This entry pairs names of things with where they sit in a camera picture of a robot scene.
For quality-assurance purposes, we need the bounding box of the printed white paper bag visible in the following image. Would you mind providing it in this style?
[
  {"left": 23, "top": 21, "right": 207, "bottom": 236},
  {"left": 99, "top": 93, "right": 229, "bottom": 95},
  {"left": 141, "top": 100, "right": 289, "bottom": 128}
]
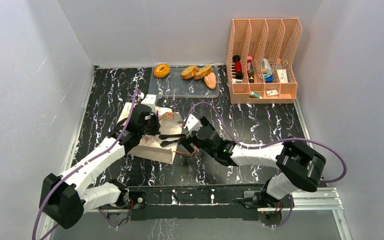
[{"left": 128, "top": 106, "right": 196, "bottom": 164}]

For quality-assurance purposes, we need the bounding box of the clear plastic tray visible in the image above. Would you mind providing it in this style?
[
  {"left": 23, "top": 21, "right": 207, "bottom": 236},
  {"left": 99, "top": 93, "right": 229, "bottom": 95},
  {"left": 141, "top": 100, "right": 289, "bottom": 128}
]
[{"left": 148, "top": 65, "right": 220, "bottom": 98}]

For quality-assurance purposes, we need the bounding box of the orange fake bagel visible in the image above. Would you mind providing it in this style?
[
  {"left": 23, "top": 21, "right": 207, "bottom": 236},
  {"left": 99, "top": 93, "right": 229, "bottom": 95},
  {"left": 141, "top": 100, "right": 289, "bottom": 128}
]
[{"left": 153, "top": 63, "right": 171, "bottom": 78}]

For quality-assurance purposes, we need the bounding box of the oval brown fake bread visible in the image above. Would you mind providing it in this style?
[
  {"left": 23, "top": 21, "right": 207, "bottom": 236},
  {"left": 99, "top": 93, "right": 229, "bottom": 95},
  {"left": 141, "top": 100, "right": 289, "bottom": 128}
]
[{"left": 203, "top": 72, "right": 217, "bottom": 90}]

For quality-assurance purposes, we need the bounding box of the yellow fake bread slice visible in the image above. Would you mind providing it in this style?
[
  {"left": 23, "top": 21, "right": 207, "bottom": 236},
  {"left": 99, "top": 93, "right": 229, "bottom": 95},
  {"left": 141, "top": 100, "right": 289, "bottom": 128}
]
[{"left": 193, "top": 65, "right": 213, "bottom": 80}]

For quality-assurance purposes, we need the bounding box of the round brown fake bread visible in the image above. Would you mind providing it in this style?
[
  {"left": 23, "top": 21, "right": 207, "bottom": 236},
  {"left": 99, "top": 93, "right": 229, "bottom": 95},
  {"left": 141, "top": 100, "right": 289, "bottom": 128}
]
[{"left": 181, "top": 65, "right": 199, "bottom": 80}]

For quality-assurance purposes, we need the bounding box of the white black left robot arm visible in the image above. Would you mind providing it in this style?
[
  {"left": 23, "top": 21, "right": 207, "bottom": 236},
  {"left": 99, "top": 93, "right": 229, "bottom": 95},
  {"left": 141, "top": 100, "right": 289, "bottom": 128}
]
[{"left": 39, "top": 102, "right": 182, "bottom": 229}]

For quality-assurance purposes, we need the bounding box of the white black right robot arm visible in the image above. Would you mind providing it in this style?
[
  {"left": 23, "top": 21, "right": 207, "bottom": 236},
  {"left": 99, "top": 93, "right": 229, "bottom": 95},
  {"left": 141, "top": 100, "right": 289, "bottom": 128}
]
[{"left": 159, "top": 117, "right": 326, "bottom": 208}]

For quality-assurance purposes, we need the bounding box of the green white tube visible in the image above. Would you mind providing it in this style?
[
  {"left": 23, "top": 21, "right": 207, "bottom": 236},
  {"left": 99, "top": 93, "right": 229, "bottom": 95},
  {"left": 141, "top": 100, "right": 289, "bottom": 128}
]
[{"left": 249, "top": 92, "right": 263, "bottom": 99}]

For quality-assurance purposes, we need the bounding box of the small white card box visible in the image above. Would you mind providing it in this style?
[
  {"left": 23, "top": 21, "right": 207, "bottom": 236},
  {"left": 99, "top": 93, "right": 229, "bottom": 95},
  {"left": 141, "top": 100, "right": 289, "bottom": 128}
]
[{"left": 266, "top": 89, "right": 279, "bottom": 97}]

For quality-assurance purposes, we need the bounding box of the pink red bottle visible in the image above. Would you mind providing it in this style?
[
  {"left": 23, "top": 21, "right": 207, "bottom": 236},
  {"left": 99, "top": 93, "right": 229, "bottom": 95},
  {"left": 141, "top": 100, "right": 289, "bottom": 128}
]
[{"left": 246, "top": 56, "right": 255, "bottom": 83}]

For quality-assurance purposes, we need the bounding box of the red black dumbbell toy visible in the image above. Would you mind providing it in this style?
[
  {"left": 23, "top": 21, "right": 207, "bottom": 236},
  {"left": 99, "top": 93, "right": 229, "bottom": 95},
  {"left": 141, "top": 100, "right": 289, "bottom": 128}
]
[{"left": 232, "top": 55, "right": 244, "bottom": 80}]

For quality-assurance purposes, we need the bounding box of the blue clear tape dispenser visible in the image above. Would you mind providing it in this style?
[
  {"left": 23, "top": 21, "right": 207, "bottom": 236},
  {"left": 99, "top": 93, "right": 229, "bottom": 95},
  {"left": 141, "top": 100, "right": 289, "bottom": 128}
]
[{"left": 261, "top": 58, "right": 273, "bottom": 83}]

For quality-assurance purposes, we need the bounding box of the orange desk file organizer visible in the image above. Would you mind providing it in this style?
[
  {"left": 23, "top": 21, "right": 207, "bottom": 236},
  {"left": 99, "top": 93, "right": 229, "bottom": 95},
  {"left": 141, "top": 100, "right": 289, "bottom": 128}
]
[{"left": 226, "top": 18, "right": 302, "bottom": 104}]

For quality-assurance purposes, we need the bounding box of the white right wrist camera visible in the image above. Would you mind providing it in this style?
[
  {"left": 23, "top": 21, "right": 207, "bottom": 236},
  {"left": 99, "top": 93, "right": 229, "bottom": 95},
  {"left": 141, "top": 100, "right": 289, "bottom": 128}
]
[{"left": 183, "top": 114, "right": 203, "bottom": 133}]

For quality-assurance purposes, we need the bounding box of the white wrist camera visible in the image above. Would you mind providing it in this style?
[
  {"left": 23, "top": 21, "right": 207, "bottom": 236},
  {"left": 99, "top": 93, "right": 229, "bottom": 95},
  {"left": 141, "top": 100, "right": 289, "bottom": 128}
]
[
  {"left": 140, "top": 94, "right": 157, "bottom": 113},
  {"left": 183, "top": 114, "right": 203, "bottom": 133}
]

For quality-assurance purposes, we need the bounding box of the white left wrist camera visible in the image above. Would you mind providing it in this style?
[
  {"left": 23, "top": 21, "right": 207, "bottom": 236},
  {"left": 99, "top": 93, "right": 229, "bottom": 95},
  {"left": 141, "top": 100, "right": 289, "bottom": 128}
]
[{"left": 140, "top": 94, "right": 157, "bottom": 113}]

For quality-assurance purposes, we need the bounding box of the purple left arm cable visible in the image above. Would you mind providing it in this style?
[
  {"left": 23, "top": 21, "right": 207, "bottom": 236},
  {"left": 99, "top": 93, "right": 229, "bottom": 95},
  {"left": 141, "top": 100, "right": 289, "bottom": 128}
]
[{"left": 31, "top": 87, "right": 142, "bottom": 240}]

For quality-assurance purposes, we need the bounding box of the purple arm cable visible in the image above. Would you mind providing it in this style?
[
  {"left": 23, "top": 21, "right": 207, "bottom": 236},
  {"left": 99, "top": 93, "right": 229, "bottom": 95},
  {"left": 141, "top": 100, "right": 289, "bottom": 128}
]
[
  {"left": 182, "top": 101, "right": 348, "bottom": 229},
  {"left": 31, "top": 87, "right": 142, "bottom": 240}
]

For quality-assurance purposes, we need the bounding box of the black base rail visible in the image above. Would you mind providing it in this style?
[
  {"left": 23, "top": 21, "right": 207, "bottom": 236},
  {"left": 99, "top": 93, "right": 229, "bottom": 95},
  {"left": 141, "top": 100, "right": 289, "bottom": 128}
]
[{"left": 129, "top": 184, "right": 291, "bottom": 223}]

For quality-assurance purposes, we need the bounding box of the aluminium frame rail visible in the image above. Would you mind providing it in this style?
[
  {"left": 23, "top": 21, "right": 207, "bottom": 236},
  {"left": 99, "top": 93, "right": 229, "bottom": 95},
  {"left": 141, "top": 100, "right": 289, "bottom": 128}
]
[{"left": 39, "top": 187, "right": 352, "bottom": 240}]

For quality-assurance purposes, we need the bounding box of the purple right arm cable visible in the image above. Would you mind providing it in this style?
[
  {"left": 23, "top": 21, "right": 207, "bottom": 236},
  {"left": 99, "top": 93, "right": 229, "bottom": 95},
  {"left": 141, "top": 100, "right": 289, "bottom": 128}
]
[{"left": 182, "top": 101, "right": 348, "bottom": 229}]

